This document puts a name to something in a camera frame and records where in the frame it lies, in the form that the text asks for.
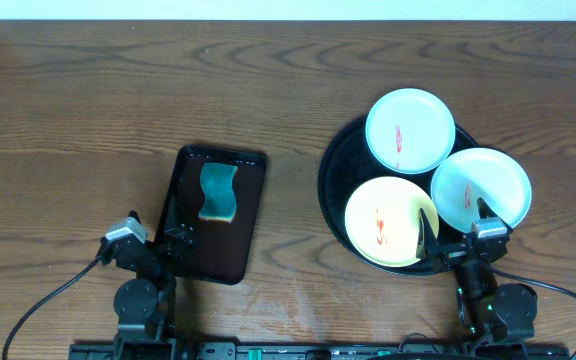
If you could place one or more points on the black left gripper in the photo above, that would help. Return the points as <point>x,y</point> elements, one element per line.
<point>155,247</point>

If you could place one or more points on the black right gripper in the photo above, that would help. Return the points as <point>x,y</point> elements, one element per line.
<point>427,248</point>

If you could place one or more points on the light green plate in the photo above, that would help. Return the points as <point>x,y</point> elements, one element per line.
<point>410,131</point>
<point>480,173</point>

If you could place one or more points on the yellow plate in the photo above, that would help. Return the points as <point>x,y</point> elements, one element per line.
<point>382,220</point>

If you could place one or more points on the green yellow sponge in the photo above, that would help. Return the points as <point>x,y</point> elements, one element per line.
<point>216,181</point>

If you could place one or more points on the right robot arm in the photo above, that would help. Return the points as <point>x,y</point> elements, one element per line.
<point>498,313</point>

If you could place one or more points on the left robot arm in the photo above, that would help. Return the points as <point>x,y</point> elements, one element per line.
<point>145,304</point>

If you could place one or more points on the black rectangular tray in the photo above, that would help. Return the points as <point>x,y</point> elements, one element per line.
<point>221,251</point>

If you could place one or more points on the black round tray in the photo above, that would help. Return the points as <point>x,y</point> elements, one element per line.
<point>348,163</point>

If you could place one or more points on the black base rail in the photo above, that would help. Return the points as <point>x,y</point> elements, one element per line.
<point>232,351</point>

